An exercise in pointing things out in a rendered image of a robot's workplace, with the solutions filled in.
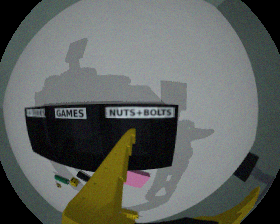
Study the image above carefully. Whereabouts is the green aa battery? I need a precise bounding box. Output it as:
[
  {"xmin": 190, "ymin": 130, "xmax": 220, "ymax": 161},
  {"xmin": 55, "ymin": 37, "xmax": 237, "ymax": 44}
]
[{"xmin": 54, "ymin": 175, "xmax": 69, "ymax": 185}]

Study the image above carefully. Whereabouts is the pink flat pad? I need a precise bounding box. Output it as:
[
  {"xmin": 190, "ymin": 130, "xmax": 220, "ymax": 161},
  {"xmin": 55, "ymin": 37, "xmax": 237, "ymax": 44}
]
[{"xmin": 123, "ymin": 170, "xmax": 150, "ymax": 188}]

